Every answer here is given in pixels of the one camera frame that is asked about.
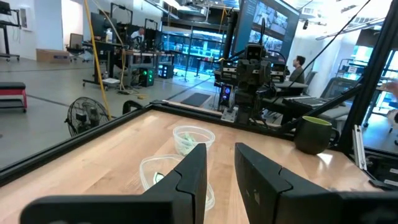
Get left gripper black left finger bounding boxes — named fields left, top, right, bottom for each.
left=20, top=142, right=208, bottom=224

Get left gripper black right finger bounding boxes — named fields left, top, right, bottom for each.
left=234, top=142, right=398, bottom=224

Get computer tower purple lights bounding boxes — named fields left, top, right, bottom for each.
left=219, top=83, right=234, bottom=108

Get clear oblong plastic container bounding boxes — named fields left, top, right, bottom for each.
left=139, top=154, right=215, bottom=212

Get seated person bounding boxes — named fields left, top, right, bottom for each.
left=287, top=55, right=307, bottom=85

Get black backlit keyboard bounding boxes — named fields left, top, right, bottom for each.
left=281, top=95, right=332, bottom=110

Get black floor mat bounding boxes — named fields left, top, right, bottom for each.
left=180, top=92, right=212, bottom=108

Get dark mug green inside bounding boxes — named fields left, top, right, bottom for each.
left=294, top=115, right=340, bottom=156

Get clear round plastic container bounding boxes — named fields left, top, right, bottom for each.
left=172, top=124, right=216, bottom=156

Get black computer tower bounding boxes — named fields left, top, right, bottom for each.
left=158, top=63, right=175, bottom=80

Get computer tower green lights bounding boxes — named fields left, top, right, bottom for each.
left=138, top=67, right=156, bottom=88

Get black curved tube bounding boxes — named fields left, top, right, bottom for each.
left=122, top=100, right=144, bottom=115

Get black workbench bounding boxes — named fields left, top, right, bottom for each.
left=82, top=40, right=177, bottom=90

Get person at workbench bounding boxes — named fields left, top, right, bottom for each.
left=130, top=27, right=146, bottom=43

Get black floor fan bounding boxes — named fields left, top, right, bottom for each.
left=64, top=96, right=110, bottom=138

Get person's hand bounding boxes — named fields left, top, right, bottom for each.
left=384, top=80, right=398, bottom=97

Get black desk monitor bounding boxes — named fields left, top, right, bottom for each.
left=90, top=12, right=118, bottom=40

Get black office chair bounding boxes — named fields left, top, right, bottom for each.
left=65, top=32, right=91, bottom=62

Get cardboard box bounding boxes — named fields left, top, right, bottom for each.
left=35, top=48, right=71, bottom=65

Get red bench black cushion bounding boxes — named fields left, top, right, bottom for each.
left=0, top=82, right=28, bottom=113

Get black equipment stand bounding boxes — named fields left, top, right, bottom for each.
left=0, top=1, right=22, bottom=62

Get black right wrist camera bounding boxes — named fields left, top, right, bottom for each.
left=244, top=43, right=266, bottom=62

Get large wall display screen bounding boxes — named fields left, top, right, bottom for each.
left=233, top=0, right=301, bottom=58

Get white metal bracket plate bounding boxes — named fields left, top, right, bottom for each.
left=220, top=107, right=237, bottom=123

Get silver aluminium rail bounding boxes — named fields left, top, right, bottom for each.
left=351, top=124, right=368, bottom=171

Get black aluminium table frame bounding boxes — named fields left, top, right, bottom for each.
left=0, top=0, right=398, bottom=187

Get yellow hanging cable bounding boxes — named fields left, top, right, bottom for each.
left=83, top=0, right=112, bottom=121

